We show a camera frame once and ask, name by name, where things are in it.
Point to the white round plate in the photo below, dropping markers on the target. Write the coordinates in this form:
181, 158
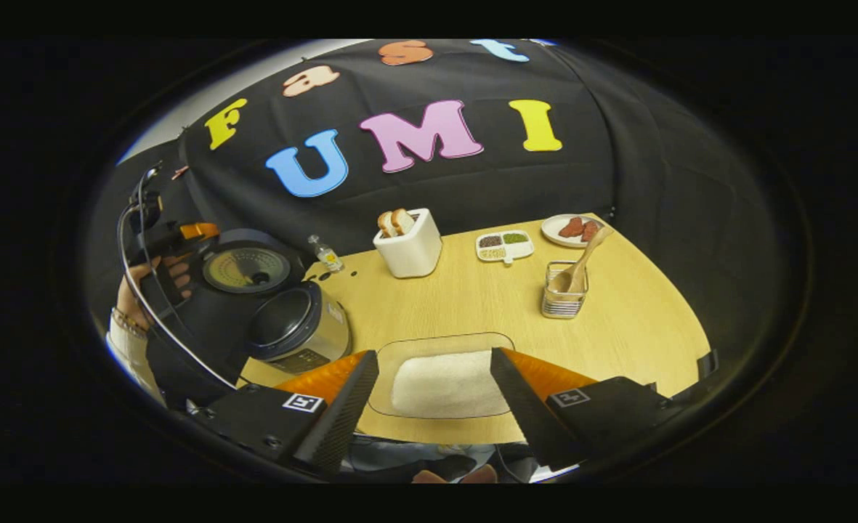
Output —
551, 229

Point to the white rice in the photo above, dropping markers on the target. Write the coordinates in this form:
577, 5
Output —
447, 385

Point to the pink cloth clip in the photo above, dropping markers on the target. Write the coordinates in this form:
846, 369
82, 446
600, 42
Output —
179, 172

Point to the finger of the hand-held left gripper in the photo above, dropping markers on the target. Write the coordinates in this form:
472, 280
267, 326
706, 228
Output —
200, 231

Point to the clear plastic tray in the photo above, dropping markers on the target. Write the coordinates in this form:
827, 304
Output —
385, 363

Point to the red meat slice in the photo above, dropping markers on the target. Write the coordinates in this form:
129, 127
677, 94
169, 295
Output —
571, 227
589, 231

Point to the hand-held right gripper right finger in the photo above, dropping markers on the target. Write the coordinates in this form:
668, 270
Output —
527, 421

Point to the toasted bread slice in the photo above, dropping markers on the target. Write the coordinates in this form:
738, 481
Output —
386, 224
402, 220

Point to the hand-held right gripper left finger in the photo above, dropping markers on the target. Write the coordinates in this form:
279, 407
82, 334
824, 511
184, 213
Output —
341, 421

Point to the white toaster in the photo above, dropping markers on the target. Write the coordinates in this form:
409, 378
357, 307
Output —
410, 254

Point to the wooden spoon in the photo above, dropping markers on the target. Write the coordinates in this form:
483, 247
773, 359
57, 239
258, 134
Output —
581, 265

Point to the small glass bottle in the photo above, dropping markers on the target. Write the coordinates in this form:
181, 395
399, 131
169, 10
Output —
327, 256

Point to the black backdrop cloth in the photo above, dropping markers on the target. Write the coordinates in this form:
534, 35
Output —
617, 145

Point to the white divided bean dish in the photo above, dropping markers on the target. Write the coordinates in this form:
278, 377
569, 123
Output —
505, 247

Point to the dark grey rice cooker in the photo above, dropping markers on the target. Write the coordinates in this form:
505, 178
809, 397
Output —
298, 327

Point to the person's leg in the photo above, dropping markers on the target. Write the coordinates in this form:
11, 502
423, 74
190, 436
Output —
458, 476

